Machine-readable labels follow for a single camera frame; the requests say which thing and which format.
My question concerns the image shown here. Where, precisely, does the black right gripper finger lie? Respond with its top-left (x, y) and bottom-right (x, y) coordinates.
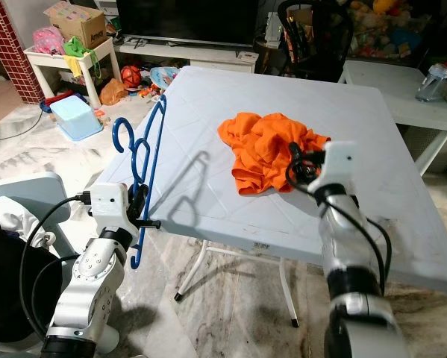
top-left (286, 166), bottom-right (318, 190)
top-left (284, 140), bottom-right (307, 176)

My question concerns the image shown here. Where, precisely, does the orange t-shirt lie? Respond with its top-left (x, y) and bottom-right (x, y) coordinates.
top-left (217, 112), bottom-right (332, 196)

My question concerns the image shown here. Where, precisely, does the blue plastic clothes hanger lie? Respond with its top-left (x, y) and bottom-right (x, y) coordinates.
top-left (113, 95), bottom-right (169, 268)

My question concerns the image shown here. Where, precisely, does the black garment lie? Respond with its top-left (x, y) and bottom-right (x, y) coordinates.
top-left (0, 213), bottom-right (60, 344)

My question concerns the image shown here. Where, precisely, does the white garment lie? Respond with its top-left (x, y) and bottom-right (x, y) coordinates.
top-left (0, 213), bottom-right (56, 247)

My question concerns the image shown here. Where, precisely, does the light blue plastic box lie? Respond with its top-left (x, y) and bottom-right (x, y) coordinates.
top-left (49, 95), bottom-right (104, 142)

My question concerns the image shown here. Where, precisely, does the white low table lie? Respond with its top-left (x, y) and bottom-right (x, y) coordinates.
top-left (339, 60), bottom-right (447, 176)

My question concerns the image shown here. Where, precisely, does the black office chair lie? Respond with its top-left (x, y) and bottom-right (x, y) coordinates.
top-left (275, 0), bottom-right (354, 81)

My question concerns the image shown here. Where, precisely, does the orange plastic bag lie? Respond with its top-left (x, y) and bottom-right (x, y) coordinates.
top-left (100, 78), bottom-right (127, 107)

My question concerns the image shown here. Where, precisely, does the red ball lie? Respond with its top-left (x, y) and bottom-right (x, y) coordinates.
top-left (121, 66), bottom-right (142, 88)

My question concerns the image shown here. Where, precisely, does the blue printed toy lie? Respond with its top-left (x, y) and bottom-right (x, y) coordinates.
top-left (150, 66), bottom-right (183, 90)

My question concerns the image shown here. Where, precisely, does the white television bench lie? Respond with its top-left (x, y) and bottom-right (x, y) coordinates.
top-left (115, 36), bottom-right (261, 72)

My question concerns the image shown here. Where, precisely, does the clear water bottle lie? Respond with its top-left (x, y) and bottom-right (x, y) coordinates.
top-left (415, 63), bottom-right (447, 103)

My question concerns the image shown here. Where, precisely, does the black flat television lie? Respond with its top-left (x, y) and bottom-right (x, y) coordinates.
top-left (115, 0), bottom-right (261, 47)

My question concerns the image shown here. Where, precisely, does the green bag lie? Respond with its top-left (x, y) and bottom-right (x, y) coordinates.
top-left (63, 36), bottom-right (97, 59)

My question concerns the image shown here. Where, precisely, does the small white side table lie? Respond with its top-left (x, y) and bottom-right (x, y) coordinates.
top-left (25, 37), bottom-right (121, 109)

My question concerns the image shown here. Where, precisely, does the pink bag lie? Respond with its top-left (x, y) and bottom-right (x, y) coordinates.
top-left (33, 26), bottom-right (66, 57)

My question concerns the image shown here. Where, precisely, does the brown cardboard box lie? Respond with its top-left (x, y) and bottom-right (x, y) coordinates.
top-left (46, 1), bottom-right (108, 49)

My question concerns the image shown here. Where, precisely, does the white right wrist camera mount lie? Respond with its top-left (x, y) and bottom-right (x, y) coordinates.
top-left (316, 140), bottom-right (358, 195)

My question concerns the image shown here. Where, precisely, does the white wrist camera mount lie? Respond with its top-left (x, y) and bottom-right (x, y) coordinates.
top-left (89, 181), bottom-right (133, 233)
top-left (316, 140), bottom-right (358, 195)

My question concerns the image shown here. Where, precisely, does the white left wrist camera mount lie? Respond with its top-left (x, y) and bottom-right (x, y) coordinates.
top-left (89, 181), bottom-right (133, 233)

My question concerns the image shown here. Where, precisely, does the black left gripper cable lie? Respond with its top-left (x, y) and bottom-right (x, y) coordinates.
top-left (31, 254), bottom-right (86, 336)

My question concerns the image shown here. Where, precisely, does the black floor cable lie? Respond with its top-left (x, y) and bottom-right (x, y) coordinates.
top-left (0, 112), bottom-right (46, 144)

